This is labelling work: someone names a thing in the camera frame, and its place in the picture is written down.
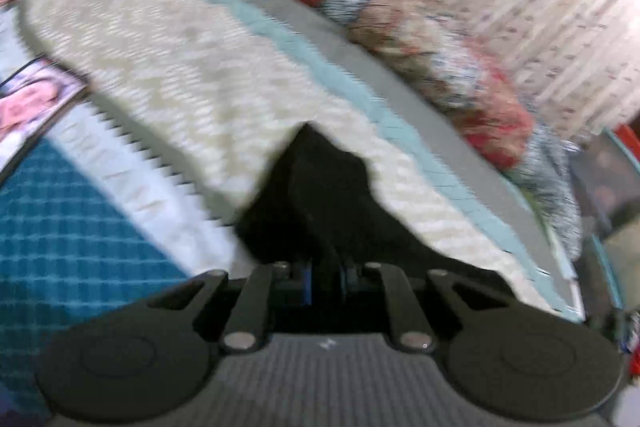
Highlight clear storage bin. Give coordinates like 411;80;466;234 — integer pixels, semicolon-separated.
570;130;639;311

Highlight black pants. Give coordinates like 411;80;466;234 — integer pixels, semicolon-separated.
234;122;515;297

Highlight red floral quilt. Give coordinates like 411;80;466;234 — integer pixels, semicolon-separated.
299;0;582;259

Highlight chevron patterned bedsheet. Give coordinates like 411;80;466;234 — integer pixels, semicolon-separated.
1;0;584;418

